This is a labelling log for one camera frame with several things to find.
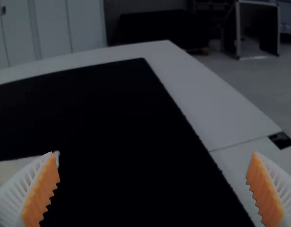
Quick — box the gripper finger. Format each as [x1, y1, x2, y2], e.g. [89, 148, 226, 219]
[245, 151, 291, 227]
[0, 151, 61, 227]

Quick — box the black mat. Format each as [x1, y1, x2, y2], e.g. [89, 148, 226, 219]
[0, 57, 256, 227]

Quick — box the grey cupboard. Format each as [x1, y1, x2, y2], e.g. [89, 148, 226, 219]
[0, 0, 36, 69]
[32, 0, 108, 60]

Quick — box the black flight case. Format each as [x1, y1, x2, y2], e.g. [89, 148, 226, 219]
[220, 0, 282, 61]

